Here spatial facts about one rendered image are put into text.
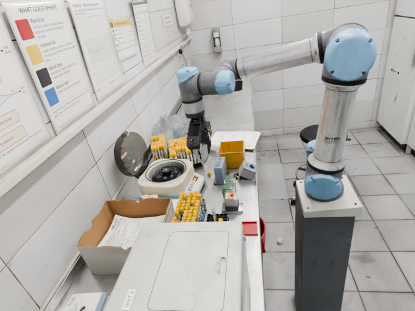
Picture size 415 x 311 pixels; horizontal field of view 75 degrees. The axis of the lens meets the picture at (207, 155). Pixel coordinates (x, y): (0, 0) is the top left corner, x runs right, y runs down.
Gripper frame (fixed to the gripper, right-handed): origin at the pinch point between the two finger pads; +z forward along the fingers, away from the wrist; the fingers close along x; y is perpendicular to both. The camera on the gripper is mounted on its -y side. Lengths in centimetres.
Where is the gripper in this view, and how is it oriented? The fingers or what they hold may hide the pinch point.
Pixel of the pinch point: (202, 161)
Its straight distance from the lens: 106.6
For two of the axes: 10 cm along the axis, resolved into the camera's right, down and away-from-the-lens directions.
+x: -9.6, 0.2, 2.9
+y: 2.4, -5.1, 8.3
